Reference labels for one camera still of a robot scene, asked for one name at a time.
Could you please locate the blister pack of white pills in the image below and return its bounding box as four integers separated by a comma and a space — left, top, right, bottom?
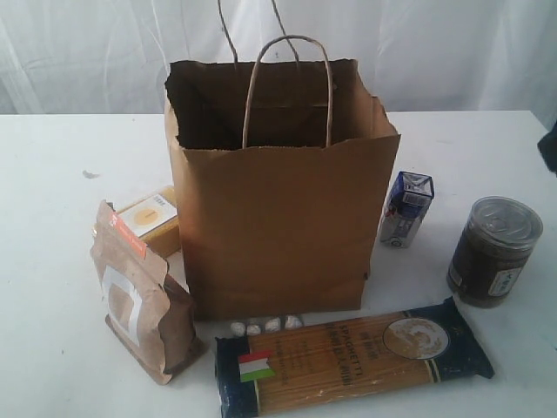
230, 314, 304, 337

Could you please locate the spaghetti package dark blue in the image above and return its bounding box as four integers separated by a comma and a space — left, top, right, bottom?
215, 298, 494, 417

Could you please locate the dark can with silver lid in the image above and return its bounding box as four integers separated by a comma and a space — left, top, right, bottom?
446, 196, 543, 308

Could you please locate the blue white milk carton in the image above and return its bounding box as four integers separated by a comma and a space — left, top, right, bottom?
379, 171, 434, 248

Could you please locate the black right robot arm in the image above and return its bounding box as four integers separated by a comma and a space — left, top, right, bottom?
537, 126, 557, 175

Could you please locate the brown paper shopping bag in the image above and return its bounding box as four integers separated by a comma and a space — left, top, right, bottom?
163, 0, 402, 322

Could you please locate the brown kraft pouch white label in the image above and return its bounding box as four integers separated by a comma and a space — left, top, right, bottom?
91, 200, 205, 385

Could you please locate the yellow millet grain pack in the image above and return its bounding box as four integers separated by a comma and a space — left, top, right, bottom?
90, 186, 180, 261

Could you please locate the white backdrop sheet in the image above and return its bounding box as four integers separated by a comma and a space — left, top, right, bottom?
1, 1, 556, 125

